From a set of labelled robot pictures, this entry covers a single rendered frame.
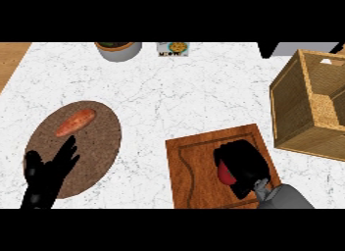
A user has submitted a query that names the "orange sweet potato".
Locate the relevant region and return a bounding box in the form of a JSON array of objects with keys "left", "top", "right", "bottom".
[{"left": 54, "top": 108, "right": 98, "bottom": 138}]

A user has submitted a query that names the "wicker basket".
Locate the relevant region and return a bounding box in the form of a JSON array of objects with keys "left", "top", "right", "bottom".
[{"left": 268, "top": 48, "right": 345, "bottom": 164}]

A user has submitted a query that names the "brown wooden cutting board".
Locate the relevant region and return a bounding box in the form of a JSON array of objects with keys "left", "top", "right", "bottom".
[{"left": 165, "top": 123, "right": 283, "bottom": 210}]

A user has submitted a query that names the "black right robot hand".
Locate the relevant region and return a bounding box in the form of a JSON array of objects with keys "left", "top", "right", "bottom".
[{"left": 214, "top": 139, "right": 273, "bottom": 201}]

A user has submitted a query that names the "dark grey appliance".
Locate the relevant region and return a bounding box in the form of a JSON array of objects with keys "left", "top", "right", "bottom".
[{"left": 256, "top": 41, "right": 345, "bottom": 60}]

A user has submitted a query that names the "red tomato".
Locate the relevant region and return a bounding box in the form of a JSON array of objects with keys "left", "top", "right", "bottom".
[{"left": 216, "top": 160, "right": 240, "bottom": 186}]

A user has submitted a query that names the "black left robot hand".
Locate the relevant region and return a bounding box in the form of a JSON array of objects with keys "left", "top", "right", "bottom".
[{"left": 20, "top": 134, "right": 82, "bottom": 210}]

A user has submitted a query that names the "grey plant pot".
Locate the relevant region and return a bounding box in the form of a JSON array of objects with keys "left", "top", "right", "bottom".
[{"left": 94, "top": 41, "right": 144, "bottom": 63}]

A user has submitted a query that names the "small printed box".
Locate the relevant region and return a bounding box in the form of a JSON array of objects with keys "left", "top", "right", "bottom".
[{"left": 157, "top": 41, "right": 191, "bottom": 58}]

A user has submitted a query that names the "brown oval placemat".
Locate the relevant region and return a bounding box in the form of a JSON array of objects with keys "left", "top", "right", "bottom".
[{"left": 23, "top": 100, "right": 123, "bottom": 200}]

